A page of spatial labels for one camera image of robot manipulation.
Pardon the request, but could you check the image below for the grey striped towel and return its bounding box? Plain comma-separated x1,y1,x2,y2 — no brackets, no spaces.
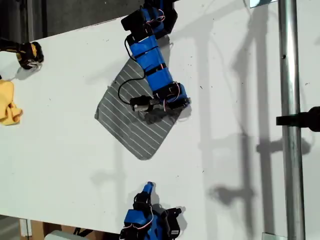
94,58,188,161

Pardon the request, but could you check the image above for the white box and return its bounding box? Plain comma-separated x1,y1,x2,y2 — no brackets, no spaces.
44,229,83,240

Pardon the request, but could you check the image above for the brown cardboard box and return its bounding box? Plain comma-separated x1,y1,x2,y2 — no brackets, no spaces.
29,220,76,240

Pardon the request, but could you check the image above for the white table leg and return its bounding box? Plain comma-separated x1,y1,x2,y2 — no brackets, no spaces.
19,218,33,237

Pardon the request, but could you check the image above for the black and yellow clamp tool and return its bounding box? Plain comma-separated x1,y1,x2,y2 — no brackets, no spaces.
0,36,45,71

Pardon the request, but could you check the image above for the yellow cloth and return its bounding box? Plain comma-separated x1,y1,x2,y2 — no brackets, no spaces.
0,79,24,126

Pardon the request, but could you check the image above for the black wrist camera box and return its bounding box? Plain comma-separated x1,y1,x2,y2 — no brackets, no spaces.
166,216,181,237
129,95,151,113

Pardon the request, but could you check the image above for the black camera cable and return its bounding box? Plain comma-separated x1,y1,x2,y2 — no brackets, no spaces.
117,34,147,106

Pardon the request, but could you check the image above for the steel post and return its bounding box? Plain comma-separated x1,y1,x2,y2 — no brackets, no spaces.
277,0,307,240

